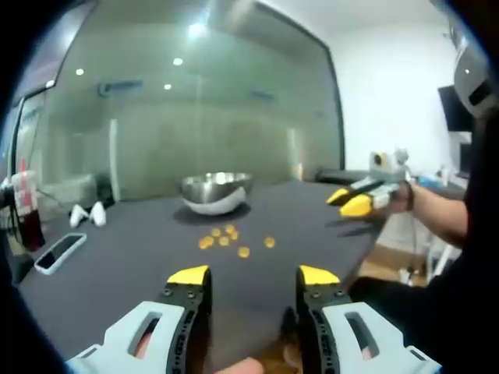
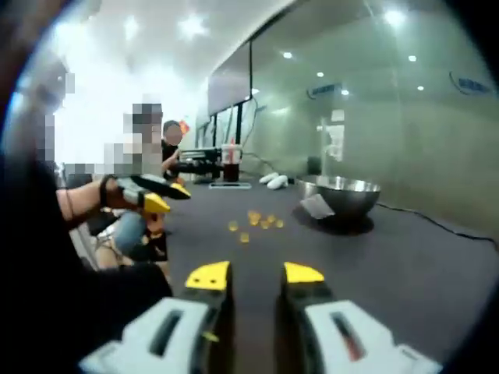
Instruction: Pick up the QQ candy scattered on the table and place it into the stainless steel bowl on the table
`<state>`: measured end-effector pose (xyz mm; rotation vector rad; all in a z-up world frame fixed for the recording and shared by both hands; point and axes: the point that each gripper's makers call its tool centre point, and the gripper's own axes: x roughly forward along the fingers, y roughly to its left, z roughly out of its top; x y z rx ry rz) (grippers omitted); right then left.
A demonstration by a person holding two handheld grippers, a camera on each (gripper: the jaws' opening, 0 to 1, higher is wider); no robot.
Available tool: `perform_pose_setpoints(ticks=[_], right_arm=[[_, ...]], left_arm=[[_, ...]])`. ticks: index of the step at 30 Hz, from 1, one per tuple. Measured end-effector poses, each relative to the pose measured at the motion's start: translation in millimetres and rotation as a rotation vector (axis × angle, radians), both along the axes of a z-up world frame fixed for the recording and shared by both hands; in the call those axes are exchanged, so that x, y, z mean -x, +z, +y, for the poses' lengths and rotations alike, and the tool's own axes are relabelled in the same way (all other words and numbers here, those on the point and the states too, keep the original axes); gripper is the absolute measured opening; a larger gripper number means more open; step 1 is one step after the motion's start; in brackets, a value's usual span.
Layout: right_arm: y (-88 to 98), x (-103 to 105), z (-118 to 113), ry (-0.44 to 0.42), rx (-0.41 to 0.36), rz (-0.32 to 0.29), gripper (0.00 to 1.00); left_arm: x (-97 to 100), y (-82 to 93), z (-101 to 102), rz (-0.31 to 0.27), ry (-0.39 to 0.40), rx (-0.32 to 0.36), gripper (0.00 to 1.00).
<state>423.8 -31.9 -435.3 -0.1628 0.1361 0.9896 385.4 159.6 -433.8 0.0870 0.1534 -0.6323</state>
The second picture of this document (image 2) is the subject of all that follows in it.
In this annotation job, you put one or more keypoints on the white object pair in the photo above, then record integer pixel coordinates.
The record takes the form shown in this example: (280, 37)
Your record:
(278, 182)

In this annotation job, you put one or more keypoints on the white-framed flat device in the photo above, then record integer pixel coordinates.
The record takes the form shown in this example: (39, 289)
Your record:
(230, 185)

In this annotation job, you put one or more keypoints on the plastic cup with dark drink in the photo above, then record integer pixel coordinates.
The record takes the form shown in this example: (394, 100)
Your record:
(231, 163)

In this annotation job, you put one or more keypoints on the person's black clothing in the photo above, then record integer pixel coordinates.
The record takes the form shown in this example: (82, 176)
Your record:
(47, 296)

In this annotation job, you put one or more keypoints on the white oblong controller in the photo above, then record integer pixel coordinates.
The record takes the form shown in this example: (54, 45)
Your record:
(269, 178)

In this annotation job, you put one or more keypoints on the dark wall screen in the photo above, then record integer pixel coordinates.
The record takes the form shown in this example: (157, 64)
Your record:
(230, 87)

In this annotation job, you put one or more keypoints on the small pale card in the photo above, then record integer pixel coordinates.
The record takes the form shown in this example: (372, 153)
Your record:
(317, 206)

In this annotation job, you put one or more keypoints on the stainless steel bowl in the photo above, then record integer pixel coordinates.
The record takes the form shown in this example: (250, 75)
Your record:
(347, 198)

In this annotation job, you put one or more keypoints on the person's left hand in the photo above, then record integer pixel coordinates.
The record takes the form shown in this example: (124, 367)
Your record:
(111, 195)

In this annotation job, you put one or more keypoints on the black box by glass wall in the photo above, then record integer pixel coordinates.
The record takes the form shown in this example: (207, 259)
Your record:
(313, 165)

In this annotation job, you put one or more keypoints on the yellow QQ candies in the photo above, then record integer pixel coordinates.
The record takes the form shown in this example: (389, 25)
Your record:
(265, 224)

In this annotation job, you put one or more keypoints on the black device on stand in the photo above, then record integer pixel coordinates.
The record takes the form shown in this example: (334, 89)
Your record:
(199, 161)

